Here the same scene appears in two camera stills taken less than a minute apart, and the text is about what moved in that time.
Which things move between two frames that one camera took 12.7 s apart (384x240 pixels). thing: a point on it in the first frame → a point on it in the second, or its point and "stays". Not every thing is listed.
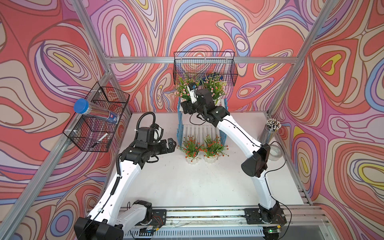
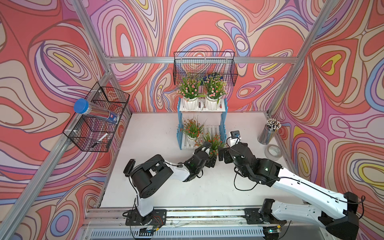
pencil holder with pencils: (269, 131) stays
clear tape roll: (276, 152) stays
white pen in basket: (97, 142) stays
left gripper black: (171, 147) → (211, 163)
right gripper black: (189, 105) → (225, 151)
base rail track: (302, 223) stays
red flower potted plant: (192, 149) → (192, 128)
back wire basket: (197, 64) stays
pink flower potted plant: (180, 87) stays
